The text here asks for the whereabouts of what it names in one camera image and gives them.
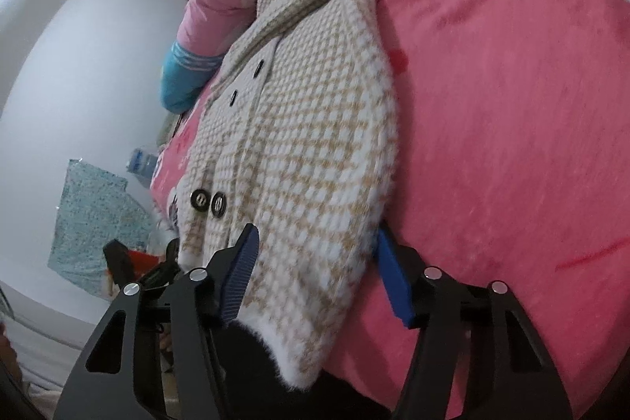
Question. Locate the beige houndstooth knit coat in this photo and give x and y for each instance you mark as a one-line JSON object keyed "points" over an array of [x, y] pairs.
{"points": [[305, 144]]}

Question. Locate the blue patterned hanging cloth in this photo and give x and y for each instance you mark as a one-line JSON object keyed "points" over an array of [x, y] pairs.
{"points": [[93, 223]]}

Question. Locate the pink and blue quilt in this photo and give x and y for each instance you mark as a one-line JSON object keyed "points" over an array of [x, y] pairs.
{"points": [[216, 6]]}

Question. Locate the blue water bottle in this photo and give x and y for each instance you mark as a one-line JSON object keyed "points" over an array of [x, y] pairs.
{"points": [[142, 166]]}

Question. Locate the pink floral bed sheet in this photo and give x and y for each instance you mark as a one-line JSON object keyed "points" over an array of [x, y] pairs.
{"points": [[492, 129]]}

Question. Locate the red object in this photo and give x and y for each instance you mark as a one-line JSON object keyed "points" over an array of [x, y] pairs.
{"points": [[142, 261]]}

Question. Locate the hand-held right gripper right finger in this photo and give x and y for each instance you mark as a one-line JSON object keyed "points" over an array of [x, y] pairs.
{"points": [[393, 282]]}

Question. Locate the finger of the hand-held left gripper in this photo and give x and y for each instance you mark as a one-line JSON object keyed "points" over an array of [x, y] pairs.
{"points": [[162, 270], [118, 262]]}

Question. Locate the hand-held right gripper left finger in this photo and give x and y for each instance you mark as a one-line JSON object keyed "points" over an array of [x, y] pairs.
{"points": [[238, 277]]}

